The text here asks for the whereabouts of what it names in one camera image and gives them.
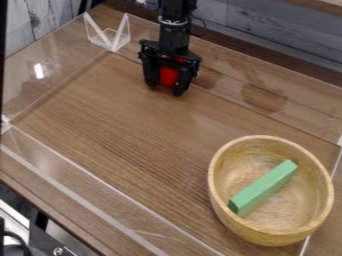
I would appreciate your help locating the black metal clamp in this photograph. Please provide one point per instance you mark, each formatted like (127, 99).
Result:
(52, 240)

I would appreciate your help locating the green rectangular block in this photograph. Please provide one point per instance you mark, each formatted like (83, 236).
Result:
(255, 193)

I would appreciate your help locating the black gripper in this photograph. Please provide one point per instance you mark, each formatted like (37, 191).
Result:
(168, 53)

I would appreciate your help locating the clear acrylic table barrier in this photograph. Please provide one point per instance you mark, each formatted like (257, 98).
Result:
(110, 156)

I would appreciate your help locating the clear acrylic corner bracket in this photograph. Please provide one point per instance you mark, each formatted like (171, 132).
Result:
(110, 39)

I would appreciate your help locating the wooden bowl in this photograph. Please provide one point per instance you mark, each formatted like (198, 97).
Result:
(294, 212)

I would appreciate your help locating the red plush strawberry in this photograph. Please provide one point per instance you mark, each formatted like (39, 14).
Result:
(170, 70)

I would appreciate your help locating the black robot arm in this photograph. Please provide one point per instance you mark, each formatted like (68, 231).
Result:
(175, 21)

